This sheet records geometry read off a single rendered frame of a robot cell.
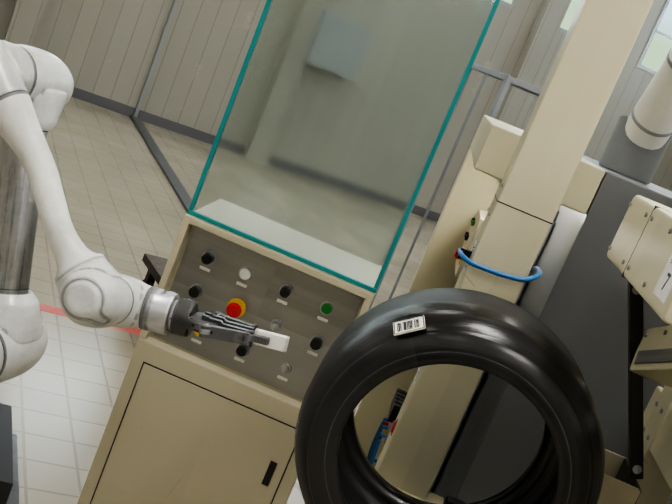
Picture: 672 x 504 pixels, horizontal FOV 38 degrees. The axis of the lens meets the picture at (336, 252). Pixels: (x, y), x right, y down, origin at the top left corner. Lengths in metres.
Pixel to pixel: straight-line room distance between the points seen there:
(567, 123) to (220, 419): 1.24
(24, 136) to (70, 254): 0.32
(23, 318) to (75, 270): 0.48
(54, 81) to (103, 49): 10.07
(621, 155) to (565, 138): 0.59
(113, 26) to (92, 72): 0.61
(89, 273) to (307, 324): 0.98
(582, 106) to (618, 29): 0.17
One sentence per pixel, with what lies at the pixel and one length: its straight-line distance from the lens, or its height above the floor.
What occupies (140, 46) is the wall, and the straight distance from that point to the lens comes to 12.39.
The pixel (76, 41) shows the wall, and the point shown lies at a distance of 12.31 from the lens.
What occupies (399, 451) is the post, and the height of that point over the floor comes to 1.03.
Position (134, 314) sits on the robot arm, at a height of 1.20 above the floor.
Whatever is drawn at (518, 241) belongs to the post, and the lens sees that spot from 2.19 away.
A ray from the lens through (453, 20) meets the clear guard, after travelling 2.55.
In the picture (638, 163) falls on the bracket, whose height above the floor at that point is 1.84.
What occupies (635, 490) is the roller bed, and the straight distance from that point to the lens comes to 2.30.
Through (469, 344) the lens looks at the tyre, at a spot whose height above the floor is 1.43.
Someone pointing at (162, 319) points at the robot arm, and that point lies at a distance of 1.98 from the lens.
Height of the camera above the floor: 1.85
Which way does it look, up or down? 11 degrees down
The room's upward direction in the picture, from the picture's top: 22 degrees clockwise
